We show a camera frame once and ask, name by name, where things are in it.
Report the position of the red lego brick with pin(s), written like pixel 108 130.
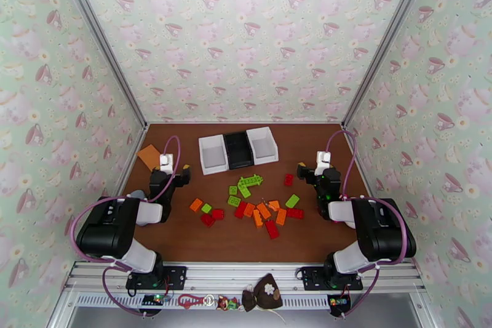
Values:
pixel 207 220
pixel 295 213
pixel 272 229
pixel 218 214
pixel 240 209
pixel 288 180

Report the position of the green lego brick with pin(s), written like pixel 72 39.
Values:
pixel 233 201
pixel 206 208
pixel 292 201
pixel 233 190
pixel 245 192

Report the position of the green lego plate assembly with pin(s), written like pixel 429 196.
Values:
pixel 250 180

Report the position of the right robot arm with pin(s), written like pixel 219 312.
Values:
pixel 384 230

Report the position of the blue-grey glasses case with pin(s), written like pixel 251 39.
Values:
pixel 136 194

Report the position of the orange card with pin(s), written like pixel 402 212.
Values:
pixel 148 155

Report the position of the white plastic bin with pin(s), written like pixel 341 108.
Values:
pixel 213 155
pixel 263 146

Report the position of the black plastic bin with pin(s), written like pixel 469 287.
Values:
pixel 238 150

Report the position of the small circuit board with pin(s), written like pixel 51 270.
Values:
pixel 155 299
pixel 339 302

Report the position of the red carabiner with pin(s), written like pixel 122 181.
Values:
pixel 190 301

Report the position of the brown pouch with flower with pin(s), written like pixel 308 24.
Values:
pixel 265 294

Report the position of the small red green toy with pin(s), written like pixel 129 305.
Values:
pixel 226 302

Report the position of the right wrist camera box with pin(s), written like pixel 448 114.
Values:
pixel 323 159

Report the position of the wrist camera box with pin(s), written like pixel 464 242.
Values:
pixel 323 159
pixel 166 161

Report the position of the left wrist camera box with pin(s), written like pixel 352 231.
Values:
pixel 166 161

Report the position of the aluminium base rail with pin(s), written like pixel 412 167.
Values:
pixel 238 277

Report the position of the aluminium frame post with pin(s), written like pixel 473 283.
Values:
pixel 388 38
pixel 100 38

